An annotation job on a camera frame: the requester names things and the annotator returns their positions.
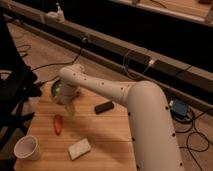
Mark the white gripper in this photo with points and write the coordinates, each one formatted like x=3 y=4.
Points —
x=65 y=95

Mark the red pepper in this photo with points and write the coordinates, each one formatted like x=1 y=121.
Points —
x=58 y=124

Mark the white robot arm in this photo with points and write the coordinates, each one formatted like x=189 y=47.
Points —
x=154 y=139

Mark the white sponge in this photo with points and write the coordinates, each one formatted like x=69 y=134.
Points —
x=79 y=148

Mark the black rectangular block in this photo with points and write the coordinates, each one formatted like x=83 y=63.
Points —
x=103 y=107

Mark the black chair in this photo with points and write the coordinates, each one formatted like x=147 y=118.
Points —
x=15 y=90

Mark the white paper cup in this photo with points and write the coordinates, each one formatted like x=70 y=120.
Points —
x=27 y=148

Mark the blue box on floor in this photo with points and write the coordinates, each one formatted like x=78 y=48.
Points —
x=178 y=108

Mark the white object on rail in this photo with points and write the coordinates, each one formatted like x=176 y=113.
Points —
x=58 y=15

